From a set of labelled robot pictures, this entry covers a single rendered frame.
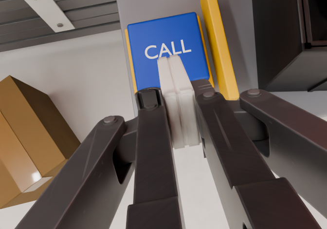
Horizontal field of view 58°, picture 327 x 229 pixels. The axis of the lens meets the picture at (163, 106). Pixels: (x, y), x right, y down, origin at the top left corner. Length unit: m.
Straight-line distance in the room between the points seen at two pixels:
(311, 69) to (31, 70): 0.75
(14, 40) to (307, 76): 0.62
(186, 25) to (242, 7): 0.07
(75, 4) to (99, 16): 0.06
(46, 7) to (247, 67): 0.41
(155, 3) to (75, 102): 0.52
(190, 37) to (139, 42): 0.05
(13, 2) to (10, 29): 0.10
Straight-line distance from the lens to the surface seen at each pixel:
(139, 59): 0.29
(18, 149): 0.65
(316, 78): 0.28
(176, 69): 0.17
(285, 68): 0.24
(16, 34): 0.71
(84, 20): 0.66
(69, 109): 0.81
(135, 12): 0.34
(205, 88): 0.16
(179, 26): 0.30
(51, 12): 0.62
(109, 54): 0.82
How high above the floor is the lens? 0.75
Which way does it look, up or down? 78 degrees down
